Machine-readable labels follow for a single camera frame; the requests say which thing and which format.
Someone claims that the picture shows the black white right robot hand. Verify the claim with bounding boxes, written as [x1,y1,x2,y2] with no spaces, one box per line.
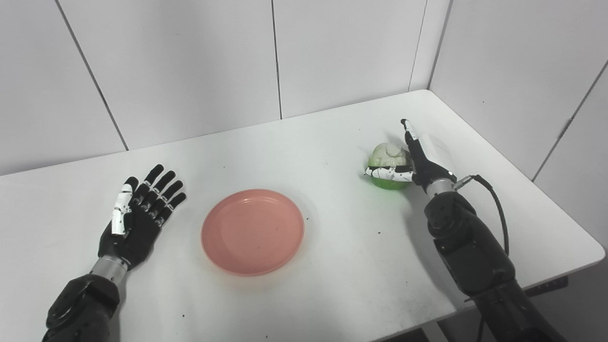
[365,119,457,187]

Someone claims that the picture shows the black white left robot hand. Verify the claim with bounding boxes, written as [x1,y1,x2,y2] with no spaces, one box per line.
[98,164,187,271]

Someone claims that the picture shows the green white toy cabbage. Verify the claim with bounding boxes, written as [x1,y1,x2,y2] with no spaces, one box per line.
[368,142,413,190]

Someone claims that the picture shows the pink round plate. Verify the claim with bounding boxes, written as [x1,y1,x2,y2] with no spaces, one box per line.
[200,189,305,277]

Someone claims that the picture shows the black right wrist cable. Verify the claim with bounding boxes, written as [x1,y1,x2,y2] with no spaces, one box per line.
[454,174,510,257]

